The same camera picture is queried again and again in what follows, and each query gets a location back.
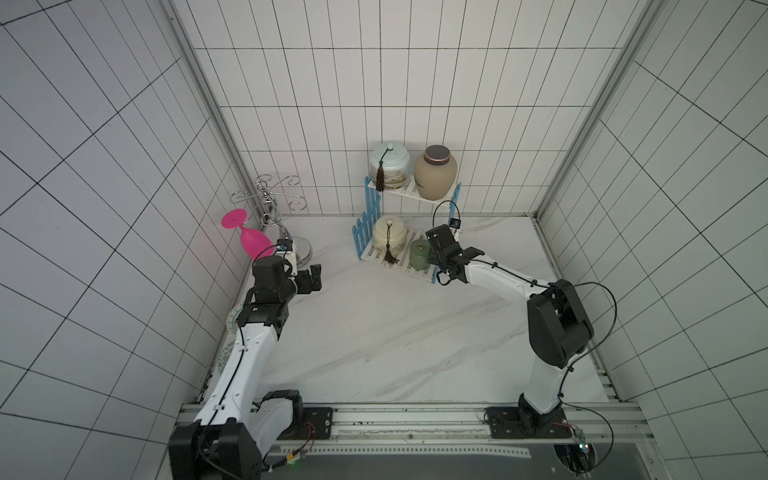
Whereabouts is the small green tea canister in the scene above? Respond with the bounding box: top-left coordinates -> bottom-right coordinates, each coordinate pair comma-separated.
409,238 -> 431,271

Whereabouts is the blue white slatted shelf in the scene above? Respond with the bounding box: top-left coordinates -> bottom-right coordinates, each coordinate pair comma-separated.
352,177 -> 461,284

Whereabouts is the brown clay tea canister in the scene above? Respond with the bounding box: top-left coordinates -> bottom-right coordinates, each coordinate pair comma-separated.
413,145 -> 458,201

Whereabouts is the pale blue tasselled tea canister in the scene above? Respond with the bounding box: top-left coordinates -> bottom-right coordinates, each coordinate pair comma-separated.
369,142 -> 412,192

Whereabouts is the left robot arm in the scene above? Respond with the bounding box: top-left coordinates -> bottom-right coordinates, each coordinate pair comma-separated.
168,254 -> 322,479

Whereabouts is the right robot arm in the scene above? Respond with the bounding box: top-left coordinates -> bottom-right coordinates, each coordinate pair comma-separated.
426,224 -> 594,437

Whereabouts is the cream tasselled tea canister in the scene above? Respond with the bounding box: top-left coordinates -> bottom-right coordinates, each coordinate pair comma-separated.
372,215 -> 408,265

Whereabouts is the pink plastic goblet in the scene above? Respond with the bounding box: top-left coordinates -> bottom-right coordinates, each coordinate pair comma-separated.
221,209 -> 276,260

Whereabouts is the patterned ceramic plate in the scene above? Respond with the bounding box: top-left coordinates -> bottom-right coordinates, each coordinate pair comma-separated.
225,303 -> 243,336

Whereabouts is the chrome cup holder stand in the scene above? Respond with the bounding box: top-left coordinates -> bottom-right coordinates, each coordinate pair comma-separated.
230,174 -> 313,268

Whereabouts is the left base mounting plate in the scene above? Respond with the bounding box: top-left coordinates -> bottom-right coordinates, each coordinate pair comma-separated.
277,407 -> 334,441

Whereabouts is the base mounting plate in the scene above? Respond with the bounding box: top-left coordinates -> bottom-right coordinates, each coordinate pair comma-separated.
483,406 -> 572,440
277,407 -> 334,441

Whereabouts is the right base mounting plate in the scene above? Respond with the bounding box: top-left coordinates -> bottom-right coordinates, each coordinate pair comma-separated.
483,406 -> 572,440

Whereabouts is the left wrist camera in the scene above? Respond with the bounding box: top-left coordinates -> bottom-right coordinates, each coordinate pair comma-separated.
274,238 -> 298,267

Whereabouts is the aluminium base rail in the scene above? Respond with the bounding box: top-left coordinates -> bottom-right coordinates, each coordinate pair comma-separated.
268,403 -> 653,458

